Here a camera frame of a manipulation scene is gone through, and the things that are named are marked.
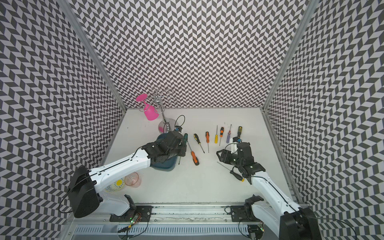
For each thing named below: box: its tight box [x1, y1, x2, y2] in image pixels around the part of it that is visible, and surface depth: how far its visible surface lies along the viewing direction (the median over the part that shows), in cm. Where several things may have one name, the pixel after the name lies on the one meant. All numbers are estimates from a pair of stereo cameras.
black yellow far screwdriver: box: [237, 126, 243, 138], surface depth 105 cm
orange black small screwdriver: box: [219, 126, 224, 146], surface depth 104 cm
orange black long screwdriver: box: [187, 141, 200, 166], surface depth 92 cm
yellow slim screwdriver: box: [214, 125, 219, 144], surface depth 104 cm
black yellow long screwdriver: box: [216, 161, 245, 182], surface depth 87 cm
